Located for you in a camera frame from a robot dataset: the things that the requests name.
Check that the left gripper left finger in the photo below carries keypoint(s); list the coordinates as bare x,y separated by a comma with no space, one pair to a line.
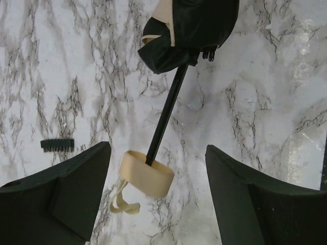
57,205

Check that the small black comb connector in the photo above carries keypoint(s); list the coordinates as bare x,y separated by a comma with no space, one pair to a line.
57,145

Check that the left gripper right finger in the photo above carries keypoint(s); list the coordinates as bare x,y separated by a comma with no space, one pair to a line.
254,208

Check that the black and beige umbrella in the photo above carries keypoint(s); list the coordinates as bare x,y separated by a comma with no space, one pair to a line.
175,36

